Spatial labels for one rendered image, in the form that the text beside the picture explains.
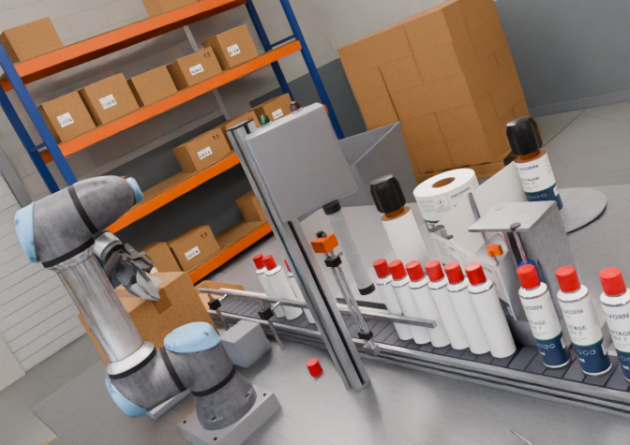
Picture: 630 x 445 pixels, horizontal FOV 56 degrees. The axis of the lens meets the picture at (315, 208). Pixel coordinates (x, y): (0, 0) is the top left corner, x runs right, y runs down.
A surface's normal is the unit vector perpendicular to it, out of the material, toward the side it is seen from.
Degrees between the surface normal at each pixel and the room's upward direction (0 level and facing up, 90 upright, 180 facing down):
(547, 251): 90
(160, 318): 90
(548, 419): 0
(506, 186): 90
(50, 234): 91
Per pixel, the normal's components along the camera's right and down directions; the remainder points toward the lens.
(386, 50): -0.62, 0.47
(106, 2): 0.62, -0.04
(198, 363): 0.31, 0.15
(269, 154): 0.11, 0.24
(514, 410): -0.39, -0.88
